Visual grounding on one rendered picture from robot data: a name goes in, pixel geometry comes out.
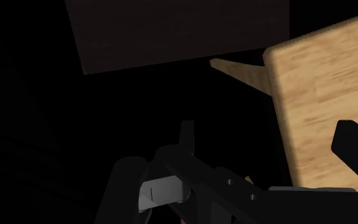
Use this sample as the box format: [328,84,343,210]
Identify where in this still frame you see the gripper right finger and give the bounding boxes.
[330,119,358,192]

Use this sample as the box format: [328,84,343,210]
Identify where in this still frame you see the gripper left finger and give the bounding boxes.
[94,120,270,224]

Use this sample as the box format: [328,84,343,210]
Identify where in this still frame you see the light wooden table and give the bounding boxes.
[209,10,358,197]

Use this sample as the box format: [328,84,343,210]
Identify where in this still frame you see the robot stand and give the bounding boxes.
[64,0,291,76]

